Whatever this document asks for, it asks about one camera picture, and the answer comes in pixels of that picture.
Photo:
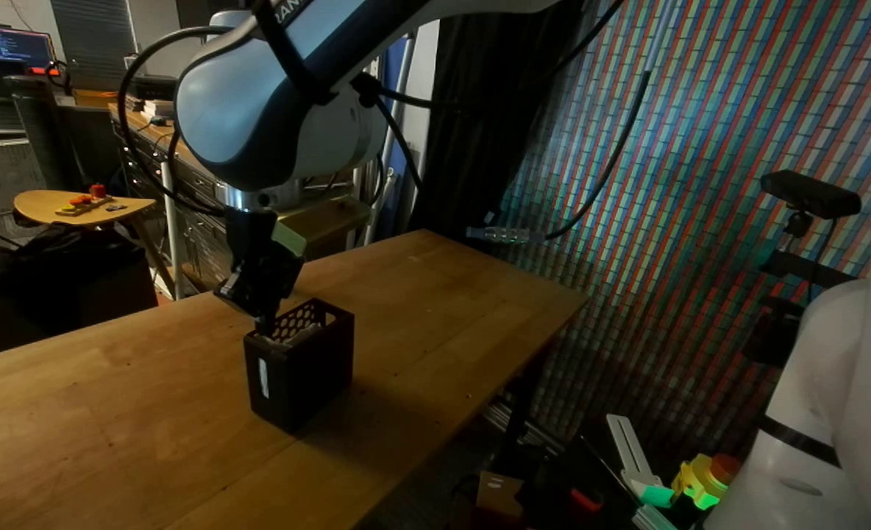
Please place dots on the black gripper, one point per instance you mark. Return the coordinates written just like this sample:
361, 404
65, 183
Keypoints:
259, 265

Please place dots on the black perforated basket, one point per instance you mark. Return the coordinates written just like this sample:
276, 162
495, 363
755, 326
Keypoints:
299, 377

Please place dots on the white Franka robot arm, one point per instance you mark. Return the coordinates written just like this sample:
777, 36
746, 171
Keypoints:
259, 106

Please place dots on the wooden workbench with drawers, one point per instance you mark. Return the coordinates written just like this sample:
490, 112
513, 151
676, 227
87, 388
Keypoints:
189, 224

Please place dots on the red tools on stool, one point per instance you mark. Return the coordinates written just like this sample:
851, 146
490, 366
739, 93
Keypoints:
83, 202

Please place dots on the round wooden stool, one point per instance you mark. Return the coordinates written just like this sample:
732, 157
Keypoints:
73, 208

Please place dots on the colourful striped backdrop panel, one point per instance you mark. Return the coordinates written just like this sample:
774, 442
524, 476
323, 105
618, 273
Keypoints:
710, 295

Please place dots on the yellow green plastic toy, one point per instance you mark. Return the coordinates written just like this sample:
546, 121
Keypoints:
701, 485

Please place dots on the black camera on stand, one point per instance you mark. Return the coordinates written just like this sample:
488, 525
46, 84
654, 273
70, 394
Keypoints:
807, 192

